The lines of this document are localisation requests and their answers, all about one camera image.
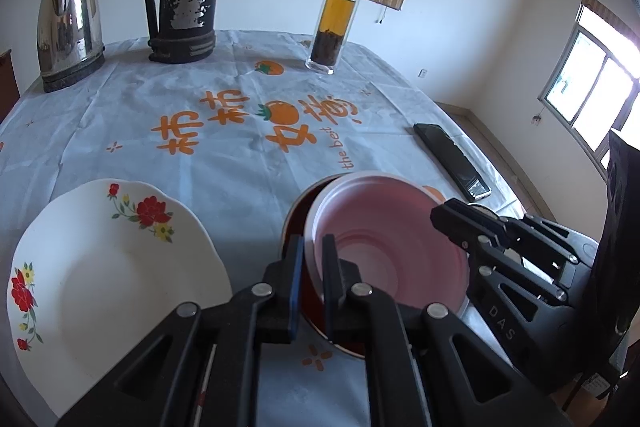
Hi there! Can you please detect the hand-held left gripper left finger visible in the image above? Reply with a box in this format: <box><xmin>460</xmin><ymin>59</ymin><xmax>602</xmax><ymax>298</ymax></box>
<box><xmin>55</xmin><ymin>234</ymin><xmax>306</xmax><ymax>427</ymax></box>

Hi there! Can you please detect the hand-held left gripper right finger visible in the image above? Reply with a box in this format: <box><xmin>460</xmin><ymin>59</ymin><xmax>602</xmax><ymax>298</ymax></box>
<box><xmin>322</xmin><ymin>234</ymin><xmax>573</xmax><ymax>427</ymax></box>

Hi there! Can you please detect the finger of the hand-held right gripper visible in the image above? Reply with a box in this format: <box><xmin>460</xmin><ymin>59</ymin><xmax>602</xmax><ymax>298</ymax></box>
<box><xmin>445</xmin><ymin>198</ymin><xmax>583</xmax><ymax>265</ymax></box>
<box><xmin>431</xmin><ymin>204</ymin><xmax>568</xmax><ymax>305</ymax></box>

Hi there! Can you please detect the red bowl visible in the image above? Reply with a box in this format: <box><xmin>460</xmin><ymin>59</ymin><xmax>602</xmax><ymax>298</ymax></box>
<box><xmin>281</xmin><ymin>174</ymin><xmax>471</xmax><ymax>360</ymax></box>

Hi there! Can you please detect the pink bowl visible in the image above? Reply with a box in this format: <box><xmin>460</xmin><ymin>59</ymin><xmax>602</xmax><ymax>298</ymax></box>
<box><xmin>305</xmin><ymin>174</ymin><xmax>471</xmax><ymax>313</ymax></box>

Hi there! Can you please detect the white plate with red flowers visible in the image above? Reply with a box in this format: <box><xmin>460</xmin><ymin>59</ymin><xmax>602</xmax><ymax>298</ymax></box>
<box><xmin>6</xmin><ymin>178</ymin><xmax>233</xmax><ymax>425</ymax></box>

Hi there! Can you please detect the black smartphone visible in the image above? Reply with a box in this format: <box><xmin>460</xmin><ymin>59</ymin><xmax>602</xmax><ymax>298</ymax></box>
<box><xmin>414</xmin><ymin>123</ymin><xmax>492</xmax><ymax>202</ymax></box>

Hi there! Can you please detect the dark chair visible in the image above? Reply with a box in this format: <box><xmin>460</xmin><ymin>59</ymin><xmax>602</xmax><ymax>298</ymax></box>
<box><xmin>565</xmin><ymin>129</ymin><xmax>640</xmax><ymax>413</ymax></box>

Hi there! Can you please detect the printed white tablecloth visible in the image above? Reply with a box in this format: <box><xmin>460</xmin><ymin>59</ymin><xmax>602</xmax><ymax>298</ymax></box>
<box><xmin>0</xmin><ymin>29</ymin><xmax>521</xmax><ymax>427</ymax></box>

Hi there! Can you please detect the glass tea bottle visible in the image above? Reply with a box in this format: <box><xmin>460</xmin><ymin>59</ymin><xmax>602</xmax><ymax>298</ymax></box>
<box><xmin>306</xmin><ymin>0</ymin><xmax>369</xmax><ymax>76</ymax></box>

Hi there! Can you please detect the stainless steel electric kettle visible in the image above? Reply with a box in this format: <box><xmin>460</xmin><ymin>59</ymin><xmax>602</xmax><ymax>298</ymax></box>
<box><xmin>36</xmin><ymin>0</ymin><xmax>106</xmax><ymax>94</ymax></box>

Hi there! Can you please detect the brown wooden cabinet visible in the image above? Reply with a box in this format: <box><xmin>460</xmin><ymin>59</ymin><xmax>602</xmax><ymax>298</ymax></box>
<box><xmin>0</xmin><ymin>49</ymin><xmax>21</xmax><ymax>122</ymax></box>

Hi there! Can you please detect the window with frame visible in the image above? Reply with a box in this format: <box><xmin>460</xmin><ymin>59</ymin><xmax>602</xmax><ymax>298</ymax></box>
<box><xmin>537</xmin><ymin>0</ymin><xmax>640</xmax><ymax>180</ymax></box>

